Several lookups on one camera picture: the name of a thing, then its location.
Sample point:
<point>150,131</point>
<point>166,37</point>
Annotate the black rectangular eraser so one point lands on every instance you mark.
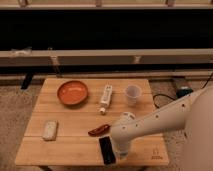
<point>106,151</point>

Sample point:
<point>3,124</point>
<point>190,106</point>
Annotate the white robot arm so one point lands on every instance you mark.
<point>192,113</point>

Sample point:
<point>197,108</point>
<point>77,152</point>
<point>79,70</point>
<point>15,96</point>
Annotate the white tube bottle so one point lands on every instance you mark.
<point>106,98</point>

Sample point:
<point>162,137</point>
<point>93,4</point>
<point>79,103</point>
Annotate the clear plastic cup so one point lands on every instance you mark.
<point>132,94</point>

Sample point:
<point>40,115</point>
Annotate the orange bowl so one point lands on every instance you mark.
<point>72,92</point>

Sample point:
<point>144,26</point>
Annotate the dark red chili pepper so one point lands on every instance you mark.
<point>99,130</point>

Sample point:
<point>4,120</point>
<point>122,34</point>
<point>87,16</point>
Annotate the black power box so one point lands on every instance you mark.
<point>183,91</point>

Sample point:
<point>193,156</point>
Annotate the grey metal rail beam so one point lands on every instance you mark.
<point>15,58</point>

